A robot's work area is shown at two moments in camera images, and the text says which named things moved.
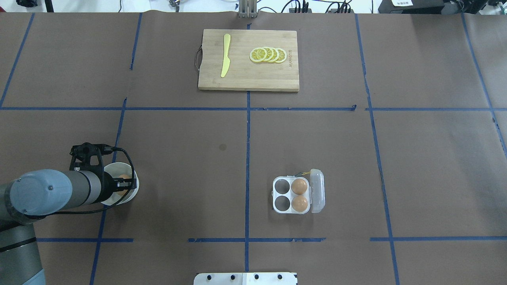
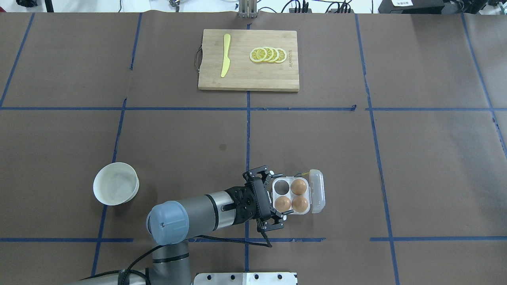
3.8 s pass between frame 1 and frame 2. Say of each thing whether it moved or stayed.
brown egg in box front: stayed
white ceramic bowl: stayed
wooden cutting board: stayed
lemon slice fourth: stayed
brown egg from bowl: moved
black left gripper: moved
